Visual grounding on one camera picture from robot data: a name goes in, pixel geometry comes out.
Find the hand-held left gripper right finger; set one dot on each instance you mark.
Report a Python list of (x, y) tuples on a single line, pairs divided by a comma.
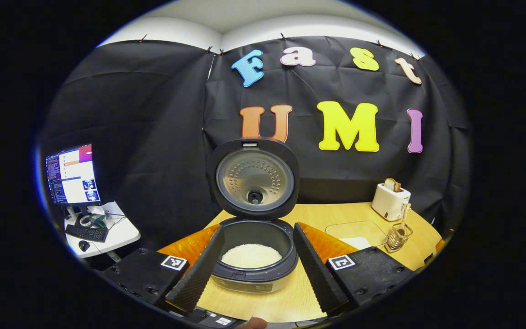
[(313, 269)]

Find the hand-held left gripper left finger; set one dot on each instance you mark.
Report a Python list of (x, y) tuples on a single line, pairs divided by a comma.
[(201, 269)]

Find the white rice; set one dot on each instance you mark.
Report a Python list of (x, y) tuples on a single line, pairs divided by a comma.
[(251, 256)]

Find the clear plastic rice container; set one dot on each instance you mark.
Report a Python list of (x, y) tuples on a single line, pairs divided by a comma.
[(354, 228)]

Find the black rice cooker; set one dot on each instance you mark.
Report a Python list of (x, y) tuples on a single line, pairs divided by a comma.
[(256, 183)]

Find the wooden spoon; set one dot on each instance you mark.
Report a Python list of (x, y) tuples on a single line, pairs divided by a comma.
[(404, 219)]

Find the white side table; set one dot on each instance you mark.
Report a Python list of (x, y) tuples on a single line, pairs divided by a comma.
[(121, 233)]

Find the white toaster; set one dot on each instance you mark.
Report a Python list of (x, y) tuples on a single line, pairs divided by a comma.
[(388, 203)]

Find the teal box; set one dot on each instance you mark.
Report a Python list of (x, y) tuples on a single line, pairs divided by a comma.
[(100, 220)]

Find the toasted bread slice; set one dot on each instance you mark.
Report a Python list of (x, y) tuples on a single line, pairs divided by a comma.
[(392, 184)]

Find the black computer mouse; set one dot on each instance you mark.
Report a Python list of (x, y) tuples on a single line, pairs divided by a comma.
[(84, 246)]

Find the black keyboard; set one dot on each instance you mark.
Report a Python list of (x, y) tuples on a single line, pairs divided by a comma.
[(87, 233)]

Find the white tape roll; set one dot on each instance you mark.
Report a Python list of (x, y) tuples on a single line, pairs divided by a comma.
[(81, 221)]

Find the computer monitor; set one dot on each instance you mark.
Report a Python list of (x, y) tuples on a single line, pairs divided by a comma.
[(73, 176)]

